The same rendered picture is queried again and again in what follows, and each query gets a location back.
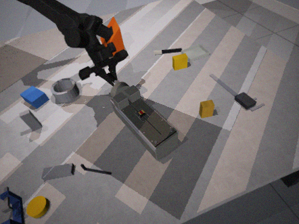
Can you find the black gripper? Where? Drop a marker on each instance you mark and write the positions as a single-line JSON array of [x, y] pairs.
[[97, 69]]

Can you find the blue rectangular block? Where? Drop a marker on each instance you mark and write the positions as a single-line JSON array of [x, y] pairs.
[[34, 97]]

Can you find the grey hollow cylinder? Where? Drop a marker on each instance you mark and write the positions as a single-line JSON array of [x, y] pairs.
[[68, 95]]

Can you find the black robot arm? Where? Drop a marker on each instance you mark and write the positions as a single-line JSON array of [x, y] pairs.
[[79, 29]]

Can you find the yellow round disc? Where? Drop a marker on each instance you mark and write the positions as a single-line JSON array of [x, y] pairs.
[[38, 207]]

